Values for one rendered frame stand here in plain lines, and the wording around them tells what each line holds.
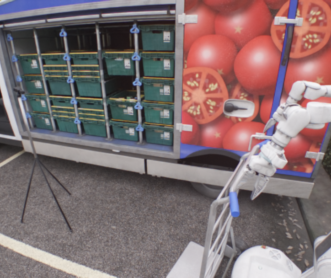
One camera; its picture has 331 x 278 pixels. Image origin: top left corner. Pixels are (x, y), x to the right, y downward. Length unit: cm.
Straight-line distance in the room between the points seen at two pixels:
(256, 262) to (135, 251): 111
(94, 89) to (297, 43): 218
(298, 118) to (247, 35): 138
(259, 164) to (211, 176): 171
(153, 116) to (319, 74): 169
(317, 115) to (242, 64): 135
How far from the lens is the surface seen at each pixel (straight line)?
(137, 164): 271
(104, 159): 291
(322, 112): 83
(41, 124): 359
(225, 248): 221
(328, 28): 222
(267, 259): 196
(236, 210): 95
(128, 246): 236
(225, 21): 208
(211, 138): 229
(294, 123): 80
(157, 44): 236
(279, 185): 262
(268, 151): 82
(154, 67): 239
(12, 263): 262
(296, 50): 215
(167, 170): 260
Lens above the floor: 186
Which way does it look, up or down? 26 degrees down
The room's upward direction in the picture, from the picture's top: straight up
